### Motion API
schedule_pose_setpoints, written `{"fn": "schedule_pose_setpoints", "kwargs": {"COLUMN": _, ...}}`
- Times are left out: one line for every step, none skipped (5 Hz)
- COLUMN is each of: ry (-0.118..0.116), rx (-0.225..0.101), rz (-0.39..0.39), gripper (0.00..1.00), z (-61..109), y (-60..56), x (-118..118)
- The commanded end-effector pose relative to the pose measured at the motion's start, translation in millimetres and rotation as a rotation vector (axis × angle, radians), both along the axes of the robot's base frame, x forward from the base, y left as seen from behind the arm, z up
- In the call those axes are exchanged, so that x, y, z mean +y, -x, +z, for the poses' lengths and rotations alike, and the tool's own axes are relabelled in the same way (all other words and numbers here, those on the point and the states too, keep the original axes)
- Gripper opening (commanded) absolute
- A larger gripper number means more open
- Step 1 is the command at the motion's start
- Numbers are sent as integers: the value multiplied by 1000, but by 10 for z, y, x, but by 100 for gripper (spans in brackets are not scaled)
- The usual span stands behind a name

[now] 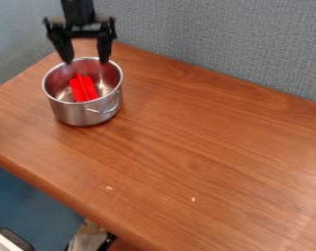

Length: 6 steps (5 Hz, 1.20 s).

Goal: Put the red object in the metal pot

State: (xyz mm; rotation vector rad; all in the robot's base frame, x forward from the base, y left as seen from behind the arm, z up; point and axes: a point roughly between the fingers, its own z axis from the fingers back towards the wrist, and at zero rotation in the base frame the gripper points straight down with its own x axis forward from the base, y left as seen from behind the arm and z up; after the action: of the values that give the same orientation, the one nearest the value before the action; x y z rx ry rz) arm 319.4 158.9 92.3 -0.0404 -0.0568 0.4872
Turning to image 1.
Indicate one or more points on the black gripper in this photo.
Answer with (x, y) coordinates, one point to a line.
(80, 23)

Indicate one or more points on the beige cloth under table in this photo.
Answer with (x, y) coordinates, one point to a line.
(89, 237)

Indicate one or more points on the red star-shaped block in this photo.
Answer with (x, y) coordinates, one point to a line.
(83, 88)

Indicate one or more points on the metal pot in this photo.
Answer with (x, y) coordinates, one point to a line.
(93, 112)

